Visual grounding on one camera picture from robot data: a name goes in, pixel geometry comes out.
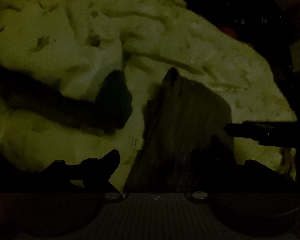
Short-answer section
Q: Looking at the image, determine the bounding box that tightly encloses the dark polka-dot garment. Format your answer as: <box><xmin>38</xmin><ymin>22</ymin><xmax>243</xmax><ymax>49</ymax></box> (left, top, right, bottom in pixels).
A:
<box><xmin>123</xmin><ymin>68</ymin><xmax>236</xmax><ymax>193</ymax></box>

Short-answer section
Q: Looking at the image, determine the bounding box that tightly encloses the small dark cloth item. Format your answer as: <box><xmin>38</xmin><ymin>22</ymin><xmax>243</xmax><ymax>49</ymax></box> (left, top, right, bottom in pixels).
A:
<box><xmin>0</xmin><ymin>67</ymin><xmax>133</xmax><ymax>134</ymax></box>

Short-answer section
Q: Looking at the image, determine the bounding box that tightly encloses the small red object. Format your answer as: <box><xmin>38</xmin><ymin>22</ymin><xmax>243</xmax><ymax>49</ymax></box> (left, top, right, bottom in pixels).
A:
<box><xmin>220</xmin><ymin>28</ymin><xmax>236</xmax><ymax>39</ymax></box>

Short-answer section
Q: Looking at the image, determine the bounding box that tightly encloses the floral leaf-print bed duvet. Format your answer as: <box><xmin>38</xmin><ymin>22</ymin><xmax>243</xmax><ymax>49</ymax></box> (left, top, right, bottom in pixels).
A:
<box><xmin>0</xmin><ymin>0</ymin><xmax>296</xmax><ymax>189</ymax></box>

